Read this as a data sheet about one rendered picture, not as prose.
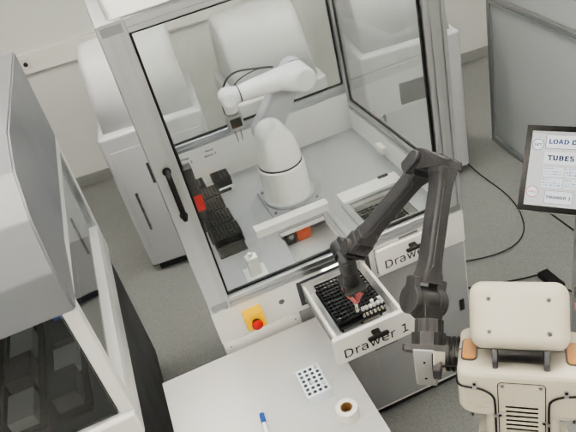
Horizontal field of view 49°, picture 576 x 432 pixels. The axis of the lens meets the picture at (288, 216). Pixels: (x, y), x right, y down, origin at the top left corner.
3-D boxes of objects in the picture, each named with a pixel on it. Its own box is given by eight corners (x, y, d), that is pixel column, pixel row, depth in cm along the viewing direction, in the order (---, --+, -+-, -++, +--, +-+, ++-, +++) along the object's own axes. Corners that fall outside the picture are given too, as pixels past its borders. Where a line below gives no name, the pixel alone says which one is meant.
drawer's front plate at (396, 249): (447, 246, 242) (444, 224, 236) (380, 275, 238) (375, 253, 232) (444, 244, 244) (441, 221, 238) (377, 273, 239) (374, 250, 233)
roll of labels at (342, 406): (333, 420, 197) (331, 411, 194) (344, 403, 201) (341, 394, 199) (352, 428, 193) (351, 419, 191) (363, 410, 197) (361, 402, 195)
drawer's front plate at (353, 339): (417, 331, 211) (413, 307, 205) (339, 366, 206) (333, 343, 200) (414, 327, 213) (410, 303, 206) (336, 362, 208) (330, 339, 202)
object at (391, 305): (409, 326, 211) (407, 313, 208) (340, 357, 207) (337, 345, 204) (358, 262, 244) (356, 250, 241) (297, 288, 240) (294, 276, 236)
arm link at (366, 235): (418, 159, 167) (451, 167, 171) (412, 144, 171) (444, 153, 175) (339, 255, 194) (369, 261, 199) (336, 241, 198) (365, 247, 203)
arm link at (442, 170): (440, 141, 161) (470, 150, 165) (407, 147, 173) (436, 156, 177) (415, 315, 156) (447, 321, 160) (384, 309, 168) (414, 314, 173)
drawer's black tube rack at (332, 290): (387, 315, 217) (385, 303, 214) (341, 336, 214) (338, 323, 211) (359, 280, 235) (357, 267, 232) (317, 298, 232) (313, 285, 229)
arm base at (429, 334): (401, 349, 155) (451, 351, 151) (402, 316, 157) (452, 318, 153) (407, 352, 163) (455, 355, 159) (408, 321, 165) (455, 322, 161)
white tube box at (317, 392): (333, 395, 204) (331, 387, 202) (309, 406, 203) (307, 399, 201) (319, 369, 214) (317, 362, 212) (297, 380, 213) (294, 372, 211)
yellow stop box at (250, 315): (268, 326, 226) (263, 311, 222) (249, 333, 225) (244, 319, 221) (264, 317, 230) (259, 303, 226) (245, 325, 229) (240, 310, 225)
